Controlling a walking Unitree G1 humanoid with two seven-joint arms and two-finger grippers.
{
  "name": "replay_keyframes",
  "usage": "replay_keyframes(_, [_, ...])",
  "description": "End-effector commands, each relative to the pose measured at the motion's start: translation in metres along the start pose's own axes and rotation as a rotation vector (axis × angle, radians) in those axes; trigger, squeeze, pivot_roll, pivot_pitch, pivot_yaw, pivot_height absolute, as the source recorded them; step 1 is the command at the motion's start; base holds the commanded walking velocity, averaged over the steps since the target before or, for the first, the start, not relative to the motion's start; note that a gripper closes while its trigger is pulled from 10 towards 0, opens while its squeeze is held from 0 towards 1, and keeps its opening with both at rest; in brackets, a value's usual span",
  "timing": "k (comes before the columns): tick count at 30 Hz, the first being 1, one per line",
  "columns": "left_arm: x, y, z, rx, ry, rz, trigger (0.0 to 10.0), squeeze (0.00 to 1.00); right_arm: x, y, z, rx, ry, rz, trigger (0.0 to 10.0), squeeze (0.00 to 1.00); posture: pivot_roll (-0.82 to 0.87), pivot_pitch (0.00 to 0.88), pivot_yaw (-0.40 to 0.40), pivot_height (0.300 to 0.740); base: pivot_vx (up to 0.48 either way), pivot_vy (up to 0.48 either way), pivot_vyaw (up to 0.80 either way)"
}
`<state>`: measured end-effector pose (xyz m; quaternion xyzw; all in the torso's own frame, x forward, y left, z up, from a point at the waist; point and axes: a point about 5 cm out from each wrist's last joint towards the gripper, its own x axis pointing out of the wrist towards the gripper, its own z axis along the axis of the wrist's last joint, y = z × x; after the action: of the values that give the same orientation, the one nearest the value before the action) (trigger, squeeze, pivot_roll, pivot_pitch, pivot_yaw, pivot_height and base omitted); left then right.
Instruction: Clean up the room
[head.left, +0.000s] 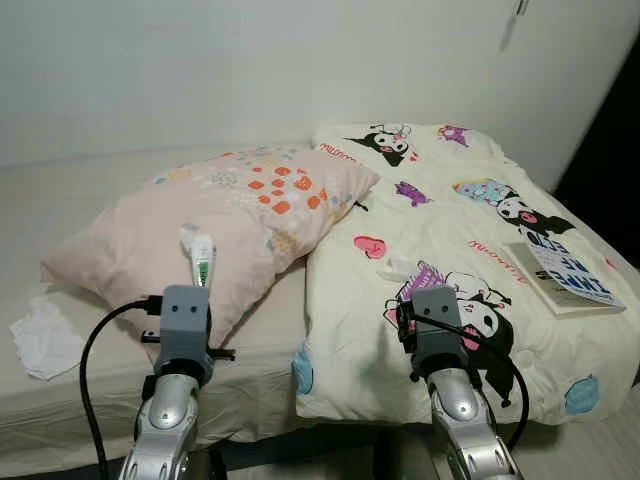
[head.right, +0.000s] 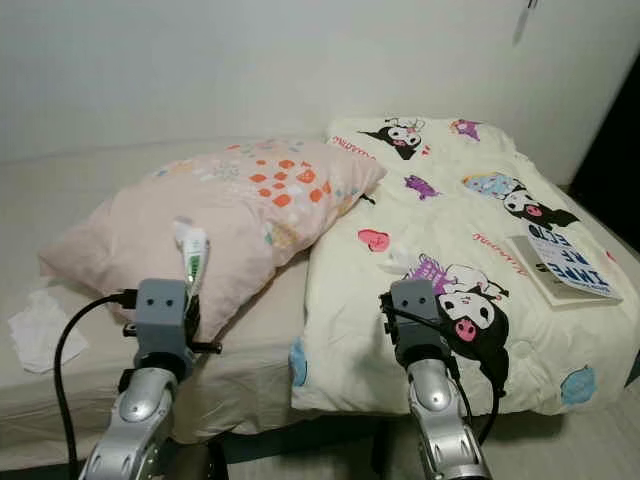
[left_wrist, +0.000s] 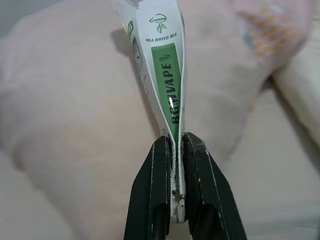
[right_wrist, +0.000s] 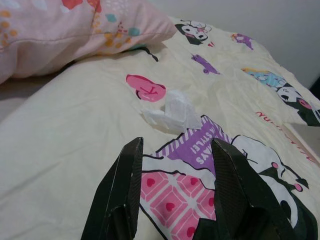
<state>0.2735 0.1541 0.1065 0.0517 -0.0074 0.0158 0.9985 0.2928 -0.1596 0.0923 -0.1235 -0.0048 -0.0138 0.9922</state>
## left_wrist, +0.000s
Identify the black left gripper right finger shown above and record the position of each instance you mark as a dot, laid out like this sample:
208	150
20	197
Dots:
207	200

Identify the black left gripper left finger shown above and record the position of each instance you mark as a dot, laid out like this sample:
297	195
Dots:
150	187

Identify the white green vape box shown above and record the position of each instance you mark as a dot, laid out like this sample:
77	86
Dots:
162	75

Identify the pink floral pillow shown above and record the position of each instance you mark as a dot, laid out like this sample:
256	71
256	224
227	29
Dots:
75	100

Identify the cream cartoon print blanket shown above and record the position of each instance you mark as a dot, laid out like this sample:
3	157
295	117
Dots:
300	95

